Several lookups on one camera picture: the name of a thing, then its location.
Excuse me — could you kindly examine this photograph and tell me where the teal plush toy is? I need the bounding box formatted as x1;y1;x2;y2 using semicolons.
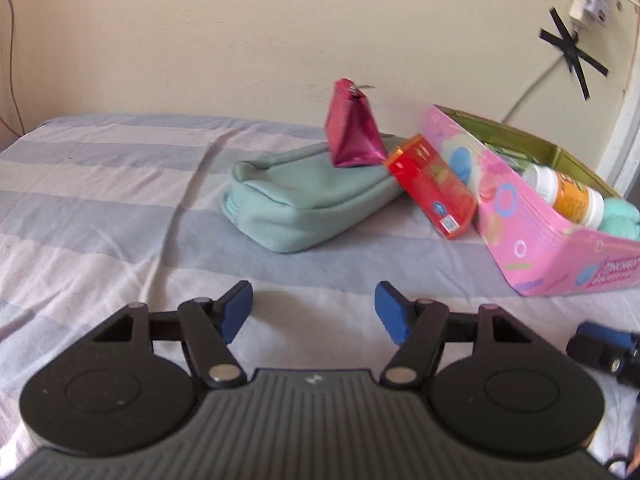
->
597;197;640;241

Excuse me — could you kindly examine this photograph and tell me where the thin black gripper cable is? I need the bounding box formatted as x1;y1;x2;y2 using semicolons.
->
602;452;640;478

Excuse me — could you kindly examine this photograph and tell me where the magenta pouch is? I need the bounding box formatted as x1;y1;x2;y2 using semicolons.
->
325;78;390;168

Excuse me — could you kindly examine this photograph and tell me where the striped bed sheet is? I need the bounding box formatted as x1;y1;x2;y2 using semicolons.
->
0;112;640;480

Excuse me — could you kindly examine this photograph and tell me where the teal zip pouch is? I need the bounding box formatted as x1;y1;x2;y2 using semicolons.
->
220;134;408;254

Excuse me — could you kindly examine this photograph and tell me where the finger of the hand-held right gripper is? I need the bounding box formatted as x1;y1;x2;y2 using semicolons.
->
566;322;637;375

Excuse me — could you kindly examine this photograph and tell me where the white bottle with orange label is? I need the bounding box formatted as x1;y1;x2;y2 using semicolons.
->
521;163;606;228

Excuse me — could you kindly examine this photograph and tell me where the black tape cross over cable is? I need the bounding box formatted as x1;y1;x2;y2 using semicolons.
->
539;7;610;101

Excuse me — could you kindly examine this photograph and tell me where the red box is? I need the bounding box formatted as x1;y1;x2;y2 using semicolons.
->
384;133;477;240

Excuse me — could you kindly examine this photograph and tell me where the green box with dark panel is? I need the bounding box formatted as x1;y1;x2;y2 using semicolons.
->
482;142;538;173

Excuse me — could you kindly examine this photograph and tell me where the white power cable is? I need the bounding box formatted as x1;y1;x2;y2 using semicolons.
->
501;25;581;123

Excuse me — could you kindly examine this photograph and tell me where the pink tin box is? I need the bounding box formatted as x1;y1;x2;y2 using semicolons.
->
419;104;640;297

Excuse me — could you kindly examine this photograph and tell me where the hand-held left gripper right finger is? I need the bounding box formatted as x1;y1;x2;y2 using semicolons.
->
375;281;551;390

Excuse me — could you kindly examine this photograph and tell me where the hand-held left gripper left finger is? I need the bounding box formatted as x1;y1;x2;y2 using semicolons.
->
75;281;253;388

